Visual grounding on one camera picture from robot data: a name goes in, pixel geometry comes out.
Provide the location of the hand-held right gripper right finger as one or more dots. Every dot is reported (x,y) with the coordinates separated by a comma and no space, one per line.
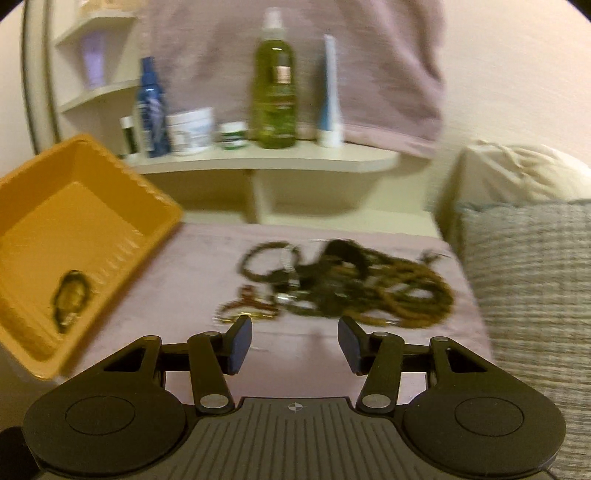
(350,345)

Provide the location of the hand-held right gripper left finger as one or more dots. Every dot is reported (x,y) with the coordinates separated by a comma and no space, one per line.
(240,345)

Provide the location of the black hair accessory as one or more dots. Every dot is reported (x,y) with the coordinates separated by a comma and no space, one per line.
(346,251)

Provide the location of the orange plastic tray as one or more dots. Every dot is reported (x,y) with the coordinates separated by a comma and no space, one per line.
(69,221)

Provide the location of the pink bed blanket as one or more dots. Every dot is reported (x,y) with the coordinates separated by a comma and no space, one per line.
(194,267)

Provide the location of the cream corner shelf unit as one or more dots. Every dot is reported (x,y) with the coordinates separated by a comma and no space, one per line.
(277,161)

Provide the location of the grey checked pillow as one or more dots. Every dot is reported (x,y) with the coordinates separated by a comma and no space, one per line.
(531,286)

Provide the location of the small green jar white lid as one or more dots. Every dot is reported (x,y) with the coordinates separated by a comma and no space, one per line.
(233,136)

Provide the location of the white cream jar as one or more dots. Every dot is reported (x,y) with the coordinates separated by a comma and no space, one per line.
(189,131)

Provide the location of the small dark tube white cap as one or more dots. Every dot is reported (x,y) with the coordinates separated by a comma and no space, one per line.
(128,136)

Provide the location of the white and blue tube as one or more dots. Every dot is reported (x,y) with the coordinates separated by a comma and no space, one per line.
(330,101)

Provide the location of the cream pillow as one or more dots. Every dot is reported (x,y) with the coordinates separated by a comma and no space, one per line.
(521,170)

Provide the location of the blue spray bottle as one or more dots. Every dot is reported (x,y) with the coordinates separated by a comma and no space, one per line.
(150,110)

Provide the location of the green spray bottle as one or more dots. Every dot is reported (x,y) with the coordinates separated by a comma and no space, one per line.
(274,92)

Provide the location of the pink fuzzy hanging cloth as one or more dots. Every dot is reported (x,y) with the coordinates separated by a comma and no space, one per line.
(388,69)

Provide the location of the lavender cosmetic tube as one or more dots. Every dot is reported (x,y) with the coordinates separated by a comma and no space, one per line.
(94,60)

